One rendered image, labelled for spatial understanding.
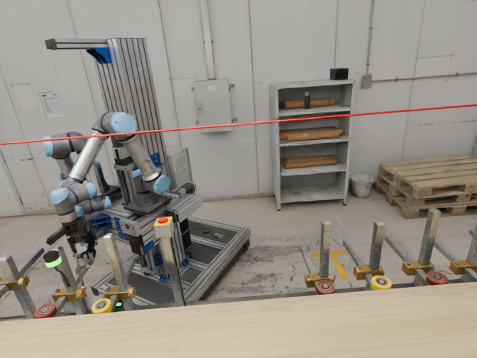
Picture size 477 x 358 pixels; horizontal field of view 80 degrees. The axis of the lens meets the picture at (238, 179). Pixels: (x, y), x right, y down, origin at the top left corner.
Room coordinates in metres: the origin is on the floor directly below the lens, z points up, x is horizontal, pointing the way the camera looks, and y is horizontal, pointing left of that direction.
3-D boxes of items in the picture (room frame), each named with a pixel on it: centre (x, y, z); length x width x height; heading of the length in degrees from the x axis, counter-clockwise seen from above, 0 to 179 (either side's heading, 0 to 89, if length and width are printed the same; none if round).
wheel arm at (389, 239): (1.18, -0.85, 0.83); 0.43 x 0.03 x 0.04; 0
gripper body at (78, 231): (1.21, 0.81, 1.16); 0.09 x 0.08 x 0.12; 111
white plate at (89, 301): (1.15, 0.83, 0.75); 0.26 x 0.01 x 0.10; 90
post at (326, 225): (1.13, -0.39, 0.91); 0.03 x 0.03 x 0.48; 0
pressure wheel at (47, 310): (0.97, 0.90, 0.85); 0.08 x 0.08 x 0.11
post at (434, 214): (1.13, -0.89, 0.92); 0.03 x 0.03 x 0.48; 0
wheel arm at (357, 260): (1.18, -0.60, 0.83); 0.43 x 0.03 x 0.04; 0
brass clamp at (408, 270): (1.13, -0.86, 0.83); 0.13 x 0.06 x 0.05; 90
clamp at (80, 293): (1.12, 0.89, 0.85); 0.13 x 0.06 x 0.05; 90
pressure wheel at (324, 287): (0.98, -0.35, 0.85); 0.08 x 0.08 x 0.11
